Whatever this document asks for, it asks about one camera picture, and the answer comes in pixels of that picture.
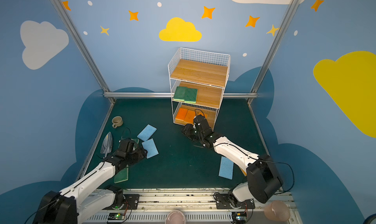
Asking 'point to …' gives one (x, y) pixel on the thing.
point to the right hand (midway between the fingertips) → (183, 129)
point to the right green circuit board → (239, 217)
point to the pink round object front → (175, 217)
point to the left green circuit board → (116, 216)
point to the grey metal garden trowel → (107, 144)
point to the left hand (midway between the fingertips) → (145, 151)
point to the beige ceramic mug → (117, 121)
